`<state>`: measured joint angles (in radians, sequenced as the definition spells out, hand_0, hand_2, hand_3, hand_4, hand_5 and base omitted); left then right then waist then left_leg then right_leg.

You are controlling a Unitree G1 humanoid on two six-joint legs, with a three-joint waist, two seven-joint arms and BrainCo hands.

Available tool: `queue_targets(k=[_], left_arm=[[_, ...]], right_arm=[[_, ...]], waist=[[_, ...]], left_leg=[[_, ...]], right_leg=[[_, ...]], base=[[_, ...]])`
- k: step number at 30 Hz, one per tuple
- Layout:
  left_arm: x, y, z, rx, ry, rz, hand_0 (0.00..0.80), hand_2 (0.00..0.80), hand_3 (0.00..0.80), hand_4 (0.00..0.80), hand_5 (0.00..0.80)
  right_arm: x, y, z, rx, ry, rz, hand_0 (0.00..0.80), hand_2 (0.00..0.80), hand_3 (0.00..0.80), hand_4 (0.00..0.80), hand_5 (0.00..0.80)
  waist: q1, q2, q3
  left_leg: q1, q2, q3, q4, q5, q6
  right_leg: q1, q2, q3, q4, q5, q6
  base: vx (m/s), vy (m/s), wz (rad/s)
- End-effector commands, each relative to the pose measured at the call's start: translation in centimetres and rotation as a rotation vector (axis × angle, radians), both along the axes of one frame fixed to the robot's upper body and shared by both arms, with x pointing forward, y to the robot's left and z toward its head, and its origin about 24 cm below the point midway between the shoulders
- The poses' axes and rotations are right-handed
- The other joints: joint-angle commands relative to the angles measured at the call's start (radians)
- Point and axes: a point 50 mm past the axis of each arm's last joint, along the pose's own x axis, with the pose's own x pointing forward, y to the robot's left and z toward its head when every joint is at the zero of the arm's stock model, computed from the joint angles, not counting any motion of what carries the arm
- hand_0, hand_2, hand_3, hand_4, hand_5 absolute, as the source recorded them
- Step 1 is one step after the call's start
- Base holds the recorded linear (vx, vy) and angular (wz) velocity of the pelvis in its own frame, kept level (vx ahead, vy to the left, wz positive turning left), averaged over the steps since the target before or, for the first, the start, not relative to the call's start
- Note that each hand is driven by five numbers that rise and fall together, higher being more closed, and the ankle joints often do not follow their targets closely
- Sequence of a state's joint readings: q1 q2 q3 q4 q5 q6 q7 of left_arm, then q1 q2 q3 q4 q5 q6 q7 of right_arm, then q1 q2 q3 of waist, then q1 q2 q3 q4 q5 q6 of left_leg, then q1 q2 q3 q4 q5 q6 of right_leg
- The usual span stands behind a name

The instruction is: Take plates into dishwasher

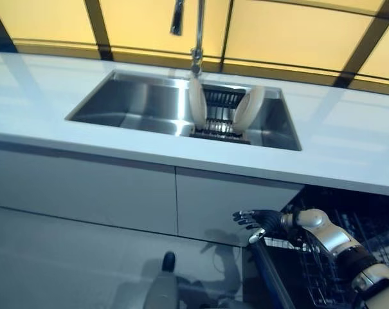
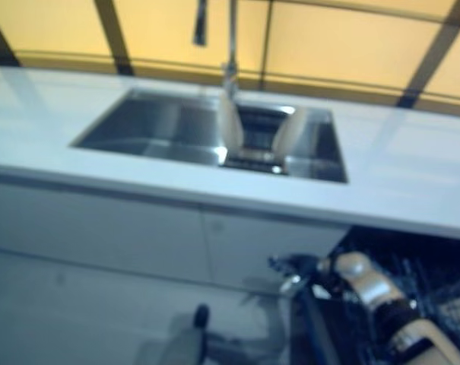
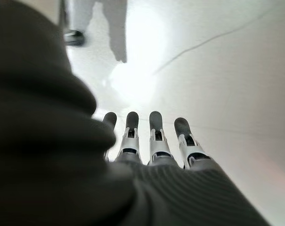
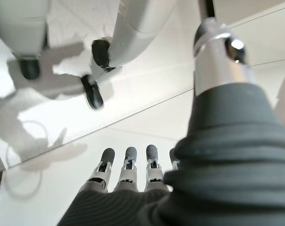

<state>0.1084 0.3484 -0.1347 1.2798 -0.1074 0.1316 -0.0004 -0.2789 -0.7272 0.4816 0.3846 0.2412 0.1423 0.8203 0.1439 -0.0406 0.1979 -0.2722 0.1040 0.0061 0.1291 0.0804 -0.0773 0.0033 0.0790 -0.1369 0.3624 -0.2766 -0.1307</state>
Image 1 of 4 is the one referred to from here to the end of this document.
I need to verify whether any open dishwasher door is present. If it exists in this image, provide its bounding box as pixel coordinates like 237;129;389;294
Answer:
250;238;300;309

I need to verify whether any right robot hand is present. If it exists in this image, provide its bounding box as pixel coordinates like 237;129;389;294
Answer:
231;209;284;244

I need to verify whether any chrome pull-down kitchen faucet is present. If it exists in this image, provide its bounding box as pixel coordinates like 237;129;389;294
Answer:
169;0;206;79

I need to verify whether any dishwasher wire rack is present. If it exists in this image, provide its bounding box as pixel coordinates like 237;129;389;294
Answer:
264;192;389;309

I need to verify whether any black steel roll-up rack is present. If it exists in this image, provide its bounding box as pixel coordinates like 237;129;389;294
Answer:
189;84;251;144

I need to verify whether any cream ceramic plate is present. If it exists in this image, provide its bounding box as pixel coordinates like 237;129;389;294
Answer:
188;77;208;125
233;87;265;128

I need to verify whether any stainless steel sink basin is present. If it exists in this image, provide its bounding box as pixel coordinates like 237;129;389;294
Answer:
65;70;303;151

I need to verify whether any white glossy cabinet door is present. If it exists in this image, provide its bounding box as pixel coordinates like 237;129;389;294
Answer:
176;166;303;248
0;146;179;238

